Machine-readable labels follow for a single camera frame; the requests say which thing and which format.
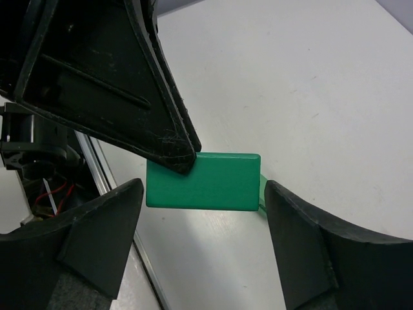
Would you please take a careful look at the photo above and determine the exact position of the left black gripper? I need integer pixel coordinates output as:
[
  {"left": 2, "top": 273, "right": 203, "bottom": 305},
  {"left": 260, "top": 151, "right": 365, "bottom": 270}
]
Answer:
[{"left": 1, "top": 0, "right": 201, "bottom": 174}]

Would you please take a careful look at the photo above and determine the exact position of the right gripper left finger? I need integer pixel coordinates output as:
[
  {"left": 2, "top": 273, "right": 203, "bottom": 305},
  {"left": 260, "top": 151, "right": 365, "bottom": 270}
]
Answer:
[{"left": 1, "top": 178, "right": 144, "bottom": 309}]

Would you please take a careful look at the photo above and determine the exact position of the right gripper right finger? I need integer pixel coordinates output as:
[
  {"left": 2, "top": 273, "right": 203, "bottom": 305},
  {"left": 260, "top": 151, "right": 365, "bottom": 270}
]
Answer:
[{"left": 265, "top": 180, "right": 412, "bottom": 309}]

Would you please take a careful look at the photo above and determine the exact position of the green rectangular block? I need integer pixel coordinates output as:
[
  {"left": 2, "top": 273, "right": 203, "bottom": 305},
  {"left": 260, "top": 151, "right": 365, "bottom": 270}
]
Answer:
[{"left": 146, "top": 152, "right": 261, "bottom": 212}]

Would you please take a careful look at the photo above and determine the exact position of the green castle notched block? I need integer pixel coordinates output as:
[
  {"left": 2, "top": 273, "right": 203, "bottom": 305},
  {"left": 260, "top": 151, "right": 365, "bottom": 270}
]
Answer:
[{"left": 258, "top": 174, "right": 267, "bottom": 218}]

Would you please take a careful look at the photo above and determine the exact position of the aluminium rail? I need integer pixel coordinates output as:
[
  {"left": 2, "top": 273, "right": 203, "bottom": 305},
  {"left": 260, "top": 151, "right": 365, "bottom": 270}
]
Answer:
[{"left": 76, "top": 132, "right": 170, "bottom": 309}]

